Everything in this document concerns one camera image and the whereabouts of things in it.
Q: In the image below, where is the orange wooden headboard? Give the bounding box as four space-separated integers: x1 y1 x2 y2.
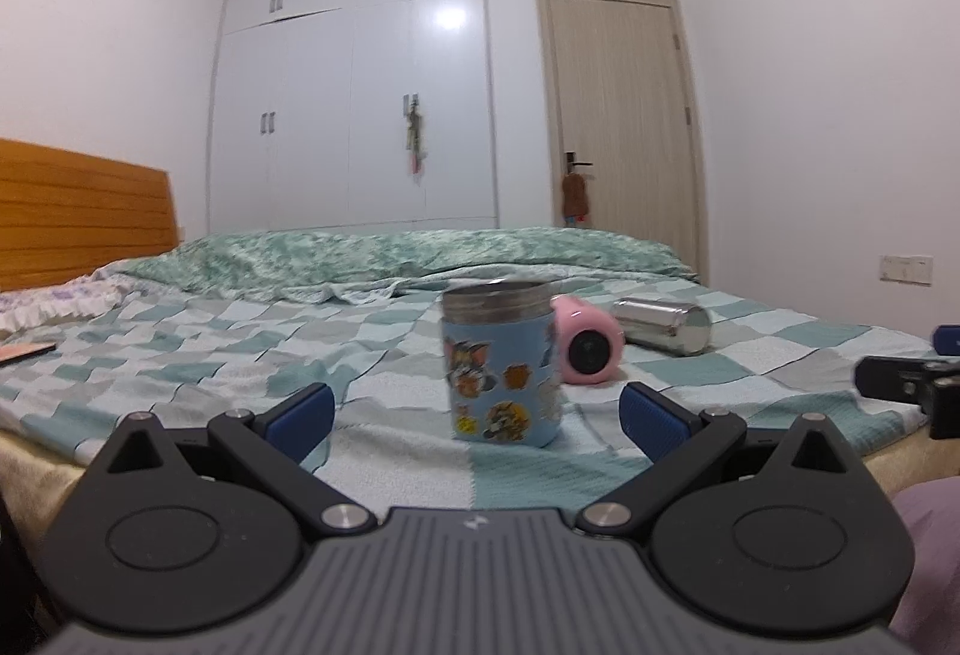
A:
0 139 182 291

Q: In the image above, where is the blue cartoon sticker steel cup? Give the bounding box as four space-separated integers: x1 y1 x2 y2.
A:
441 280 563 447

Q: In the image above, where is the pink clothing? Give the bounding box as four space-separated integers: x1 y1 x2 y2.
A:
890 476 960 655

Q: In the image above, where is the white wardrobe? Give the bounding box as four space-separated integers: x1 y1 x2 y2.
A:
208 0 498 233

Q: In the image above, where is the silver steel cup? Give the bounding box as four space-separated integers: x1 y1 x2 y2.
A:
610 298 713 356

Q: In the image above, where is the checkered green bed sheet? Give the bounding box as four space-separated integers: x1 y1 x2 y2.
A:
2 272 931 538

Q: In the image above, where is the floral pillow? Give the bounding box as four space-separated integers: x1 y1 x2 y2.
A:
0 274 140 340

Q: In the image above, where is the hanging ornament on wardrobe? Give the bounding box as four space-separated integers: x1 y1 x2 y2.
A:
404 95 425 176

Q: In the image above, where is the beige wooden door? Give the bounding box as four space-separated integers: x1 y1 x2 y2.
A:
537 0 709 280

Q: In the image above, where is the pink cup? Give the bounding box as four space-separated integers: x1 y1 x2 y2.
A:
551 295 625 385

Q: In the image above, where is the green floral quilt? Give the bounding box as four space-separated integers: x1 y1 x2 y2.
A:
101 226 698 304

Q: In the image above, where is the brown phone on bed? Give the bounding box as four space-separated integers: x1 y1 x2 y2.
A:
0 343 57 366

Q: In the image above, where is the wall switch plate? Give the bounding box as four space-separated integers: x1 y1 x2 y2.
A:
878 256 934 286

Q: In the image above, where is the brown plush toy on handle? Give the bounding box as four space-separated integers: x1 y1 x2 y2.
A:
562 171 589 226

